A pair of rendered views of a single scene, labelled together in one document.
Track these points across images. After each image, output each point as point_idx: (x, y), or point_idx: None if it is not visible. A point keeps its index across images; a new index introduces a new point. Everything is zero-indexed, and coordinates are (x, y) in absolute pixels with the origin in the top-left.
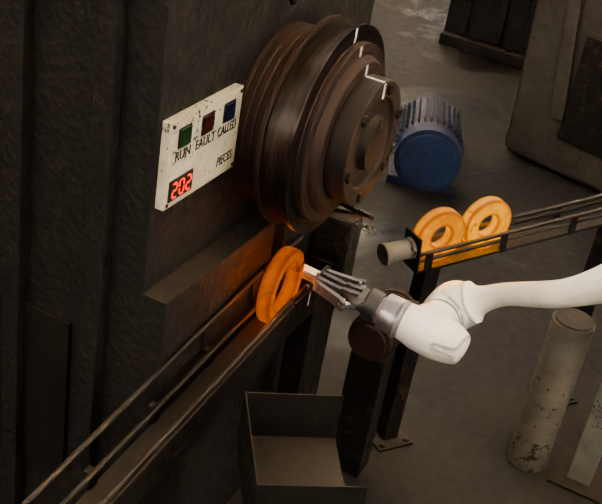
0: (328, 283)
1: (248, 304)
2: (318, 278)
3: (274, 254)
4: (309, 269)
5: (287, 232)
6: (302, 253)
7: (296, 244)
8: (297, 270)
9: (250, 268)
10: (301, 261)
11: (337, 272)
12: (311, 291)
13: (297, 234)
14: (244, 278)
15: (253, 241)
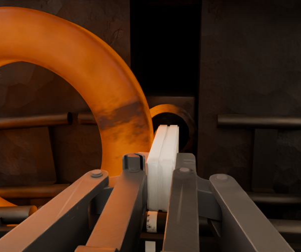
0: (107, 200)
1: None
2: (121, 172)
3: (197, 134)
4: (152, 146)
5: (219, 68)
6: (104, 55)
7: (261, 123)
8: (97, 124)
9: (26, 88)
10: (108, 91)
11: (244, 201)
12: (160, 248)
13: (294, 109)
14: (4, 104)
15: (13, 4)
